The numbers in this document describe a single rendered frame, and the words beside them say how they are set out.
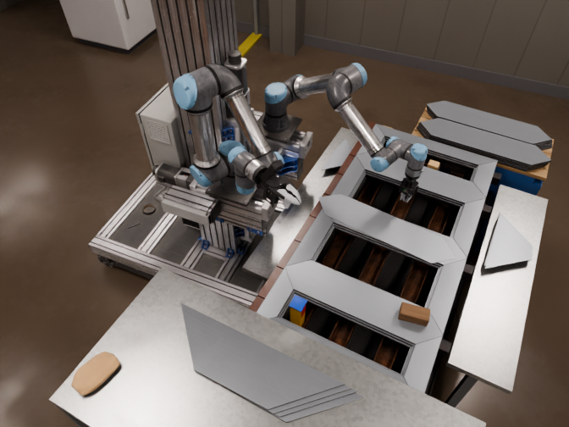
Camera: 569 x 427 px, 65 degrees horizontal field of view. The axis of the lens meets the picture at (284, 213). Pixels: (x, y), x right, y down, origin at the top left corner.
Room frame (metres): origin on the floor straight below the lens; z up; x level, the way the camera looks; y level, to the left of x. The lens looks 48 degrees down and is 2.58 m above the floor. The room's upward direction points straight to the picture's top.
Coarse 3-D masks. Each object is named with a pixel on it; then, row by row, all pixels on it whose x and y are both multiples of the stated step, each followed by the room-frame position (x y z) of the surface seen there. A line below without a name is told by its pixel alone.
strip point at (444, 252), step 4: (444, 240) 1.37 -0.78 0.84; (440, 244) 1.34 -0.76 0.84; (444, 244) 1.34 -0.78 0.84; (440, 248) 1.32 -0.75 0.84; (444, 248) 1.32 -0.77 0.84; (448, 248) 1.32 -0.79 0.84; (436, 252) 1.29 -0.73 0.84; (440, 252) 1.29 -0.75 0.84; (444, 252) 1.29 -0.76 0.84; (448, 252) 1.29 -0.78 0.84; (452, 252) 1.29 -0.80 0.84; (436, 256) 1.27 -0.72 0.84; (440, 256) 1.27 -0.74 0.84; (444, 256) 1.27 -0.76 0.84; (448, 256) 1.27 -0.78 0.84; (452, 256) 1.27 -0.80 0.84; (432, 260) 1.25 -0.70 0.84; (436, 260) 1.25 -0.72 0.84; (440, 260) 1.25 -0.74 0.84; (444, 260) 1.25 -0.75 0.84
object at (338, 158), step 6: (342, 144) 2.25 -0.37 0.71; (348, 144) 2.28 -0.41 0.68; (336, 150) 2.18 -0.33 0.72; (342, 150) 2.18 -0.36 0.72; (348, 150) 2.20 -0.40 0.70; (330, 156) 2.12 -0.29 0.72; (336, 156) 2.13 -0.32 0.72; (342, 156) 2.13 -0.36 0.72; (330, 162) 2.07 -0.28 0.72; (336, 162) 2.07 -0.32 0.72; (342, 162) 2.07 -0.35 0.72; (324, 168) 2.02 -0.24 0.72; (330, 168) 2.02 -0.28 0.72
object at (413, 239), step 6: (414, 228) 1.44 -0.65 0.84; (420, 228) 1.44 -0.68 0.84; (408, 234) 1.40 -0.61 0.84; (414, 234) 1.41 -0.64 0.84; (420, 234) 1.41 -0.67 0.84; (408, 240) 1.37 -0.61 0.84; (414, 240) 1.37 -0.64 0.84; (420, 240) 1.37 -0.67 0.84; (402, 246) 1.33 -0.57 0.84; (408, 246) 1.33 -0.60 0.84; (414, 246) 1.33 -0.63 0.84; (408, 252) 1.29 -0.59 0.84; (414, 252) 1.29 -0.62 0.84
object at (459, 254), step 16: (448, 160) 1.98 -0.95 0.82; (384, 176) 1.82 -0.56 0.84; (352, 192) 1.70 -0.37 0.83; (432, 192) 1.70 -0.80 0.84; (336, 224) 1.47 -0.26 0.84; (368, 240) 1.38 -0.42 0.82; (448, 240) 1.37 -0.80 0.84; (464, 256) 1.27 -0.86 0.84; (432, 288) 1.10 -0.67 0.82; (288, 304) 1.02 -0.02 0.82; (320, 304) 1.02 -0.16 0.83; (352, 320) 0.94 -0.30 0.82; (320, 336) 0.86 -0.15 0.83; (384, 336) 0.87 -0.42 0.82
